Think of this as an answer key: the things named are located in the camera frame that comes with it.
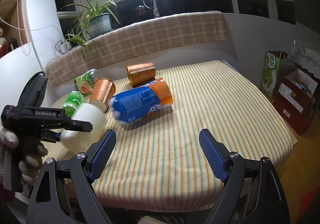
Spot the white plastic cup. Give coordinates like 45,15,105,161
60,103,106,154

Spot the blue and orange paper cup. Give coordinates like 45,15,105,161
108,78,173,124

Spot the copper orange cup with label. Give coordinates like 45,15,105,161
126,62,156,87

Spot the white gloved hand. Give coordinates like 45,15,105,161
1,126,48,192

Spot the red and white vase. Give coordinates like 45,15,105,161
0,28,8,57

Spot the striped yellow table cloth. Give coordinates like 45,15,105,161
41,60,294,213

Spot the wooden shelf unit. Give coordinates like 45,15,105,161
1,0,31,54

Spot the dark red cardboard box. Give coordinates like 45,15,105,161
273,69,319,135

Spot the spider plant in green pot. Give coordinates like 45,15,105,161
63,0,120,57

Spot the green and white paper bag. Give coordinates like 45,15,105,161
260,50,295,99

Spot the black tripod stand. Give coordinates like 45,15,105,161
150,0,161,19

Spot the white lace cloth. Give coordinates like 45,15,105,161
293,45,320,79

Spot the beige plaid sill cloth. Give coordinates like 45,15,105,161
45,11,227,87

